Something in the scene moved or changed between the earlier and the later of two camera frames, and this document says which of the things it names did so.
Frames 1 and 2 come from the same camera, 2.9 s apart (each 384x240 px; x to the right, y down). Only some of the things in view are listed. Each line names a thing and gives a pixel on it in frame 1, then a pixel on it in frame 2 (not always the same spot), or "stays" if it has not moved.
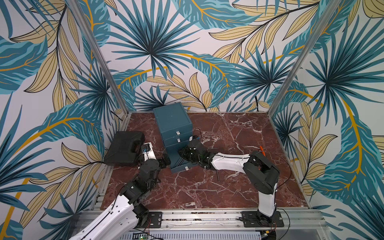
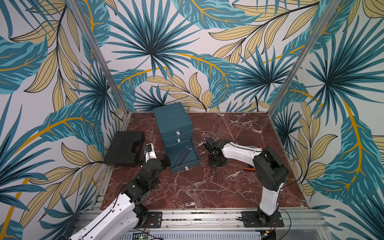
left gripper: [163, 164] stays
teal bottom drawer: [178, 164] stays
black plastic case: [125, 148] stays
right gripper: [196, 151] to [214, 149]
